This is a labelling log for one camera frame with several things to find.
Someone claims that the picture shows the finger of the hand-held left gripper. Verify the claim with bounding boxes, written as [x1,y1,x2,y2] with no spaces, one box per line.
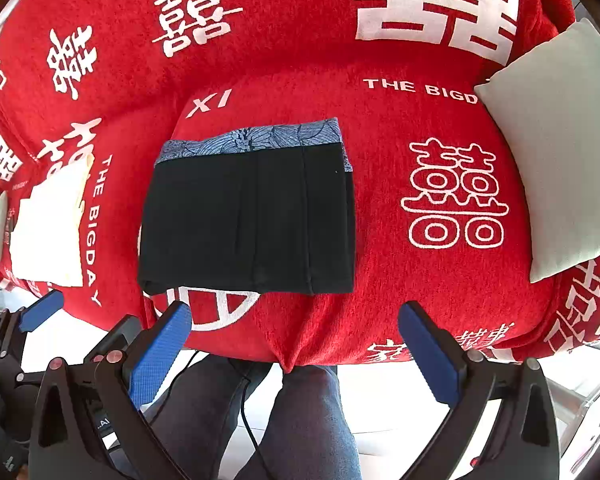
[0,289,65,386]
[83,314,144,362]

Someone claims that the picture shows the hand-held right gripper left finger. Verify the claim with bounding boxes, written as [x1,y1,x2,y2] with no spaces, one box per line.
[27,301,193,480]

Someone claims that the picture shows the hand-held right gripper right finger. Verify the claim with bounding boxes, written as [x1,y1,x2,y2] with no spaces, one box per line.
[399,301,561,480]

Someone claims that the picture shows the black pants with blue waistband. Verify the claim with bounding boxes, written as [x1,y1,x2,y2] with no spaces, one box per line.
[137,117,357,296]

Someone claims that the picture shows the white folded cloth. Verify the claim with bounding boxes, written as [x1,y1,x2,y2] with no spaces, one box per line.
[9,157,92,288]

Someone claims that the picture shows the red printed blanket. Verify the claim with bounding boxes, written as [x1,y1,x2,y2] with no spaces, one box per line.
[0,0,600,373]

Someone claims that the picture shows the white pillow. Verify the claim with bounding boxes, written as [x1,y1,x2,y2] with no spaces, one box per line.
[474,17,600,283]

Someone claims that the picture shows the grey metal frame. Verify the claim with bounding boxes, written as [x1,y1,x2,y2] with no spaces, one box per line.
[550,355,600,480]

